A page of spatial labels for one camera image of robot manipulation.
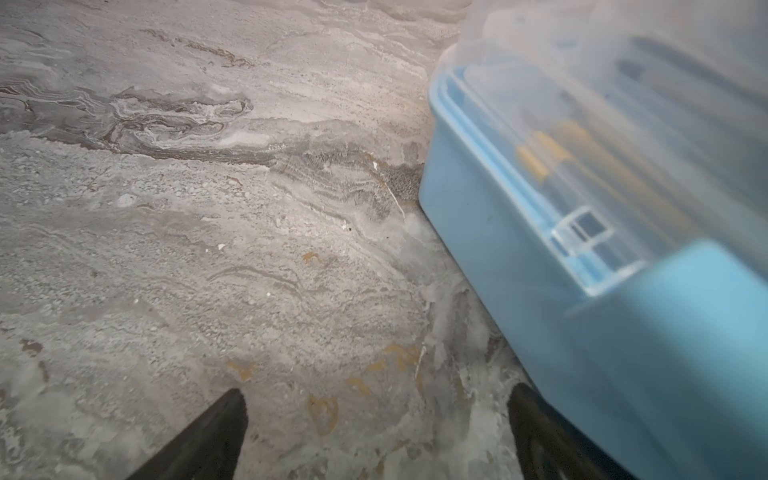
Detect blue translucent plastic toolbox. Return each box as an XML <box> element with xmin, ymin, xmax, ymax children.
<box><xmin>419</xmin><ymin>1</ymin><xmax>767</xmax><ymax>479</ymax></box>

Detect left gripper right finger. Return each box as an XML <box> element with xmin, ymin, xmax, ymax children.
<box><xmin>507</xmin><ymin>383</ymin><xmax>633</xmax><ymax>480</ymax></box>

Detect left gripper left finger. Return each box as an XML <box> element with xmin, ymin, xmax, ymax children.
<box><xmin>128</xmin><ymin>388</ymin><xmax>248</xmax><ymax>480</ymax></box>

